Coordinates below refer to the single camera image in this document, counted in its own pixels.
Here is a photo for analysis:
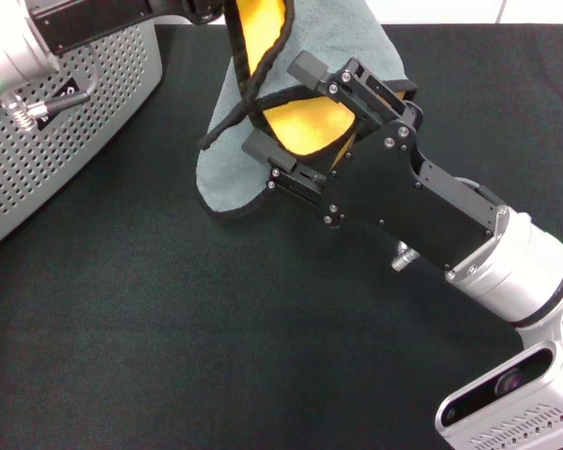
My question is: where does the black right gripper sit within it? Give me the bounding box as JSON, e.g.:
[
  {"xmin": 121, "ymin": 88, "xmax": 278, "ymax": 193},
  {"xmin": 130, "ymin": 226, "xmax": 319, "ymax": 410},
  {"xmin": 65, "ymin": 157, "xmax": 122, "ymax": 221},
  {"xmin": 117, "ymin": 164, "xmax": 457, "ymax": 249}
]
[{"xmin": 241, "ymin": 51, "xmax": 509, "ymax": 273}]

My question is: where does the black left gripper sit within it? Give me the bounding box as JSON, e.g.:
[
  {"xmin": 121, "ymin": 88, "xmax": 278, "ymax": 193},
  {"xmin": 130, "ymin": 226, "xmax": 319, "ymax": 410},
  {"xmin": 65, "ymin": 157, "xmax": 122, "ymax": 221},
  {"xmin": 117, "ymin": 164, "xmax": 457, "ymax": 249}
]
[{"xmin": 30, "ymin": 0, "xmax": 231, "ymax": 54}]

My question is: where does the yellow and gray towel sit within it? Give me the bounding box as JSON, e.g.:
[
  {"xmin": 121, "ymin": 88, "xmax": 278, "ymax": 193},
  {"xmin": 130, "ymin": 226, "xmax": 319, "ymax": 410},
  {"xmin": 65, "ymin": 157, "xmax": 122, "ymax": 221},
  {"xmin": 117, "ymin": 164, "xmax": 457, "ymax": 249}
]
[{"xmin": 196, "ymin": 0, "xmax": 418, "ymax": 224}]

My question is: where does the gray perforated storage box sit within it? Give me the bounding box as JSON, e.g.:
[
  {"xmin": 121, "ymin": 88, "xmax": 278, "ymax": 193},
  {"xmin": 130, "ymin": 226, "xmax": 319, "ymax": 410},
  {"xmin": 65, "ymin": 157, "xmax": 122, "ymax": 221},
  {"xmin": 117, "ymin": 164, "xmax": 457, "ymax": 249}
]
[{"xmin": 0, "ymin": 21, "xmax": 164, "ymax": 255}]

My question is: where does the black tablecloth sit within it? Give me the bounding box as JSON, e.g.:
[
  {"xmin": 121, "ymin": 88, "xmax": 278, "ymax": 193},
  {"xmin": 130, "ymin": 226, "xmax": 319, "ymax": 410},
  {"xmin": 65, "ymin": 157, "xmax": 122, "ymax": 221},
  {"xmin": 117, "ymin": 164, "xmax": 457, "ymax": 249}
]
[{"xmin": 0, "ymin": 22, "xmax": 563, "ymax": 450}]

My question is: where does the left gripper cable with connector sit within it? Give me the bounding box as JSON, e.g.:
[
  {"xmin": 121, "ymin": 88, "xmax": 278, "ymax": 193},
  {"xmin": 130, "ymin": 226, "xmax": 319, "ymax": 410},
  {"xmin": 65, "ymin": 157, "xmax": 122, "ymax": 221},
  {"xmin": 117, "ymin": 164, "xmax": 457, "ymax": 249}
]
[{"xmin": 0, "ymin": 41, "xmax": 100, "ymax": 133}]

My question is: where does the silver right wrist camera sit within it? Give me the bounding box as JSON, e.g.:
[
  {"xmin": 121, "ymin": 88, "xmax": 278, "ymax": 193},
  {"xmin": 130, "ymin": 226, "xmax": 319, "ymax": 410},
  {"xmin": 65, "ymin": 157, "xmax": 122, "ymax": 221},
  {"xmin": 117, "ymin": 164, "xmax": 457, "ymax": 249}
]
[{"xmin": 434, "ymin": 341, "xmax": 563, "ymax": 450}]

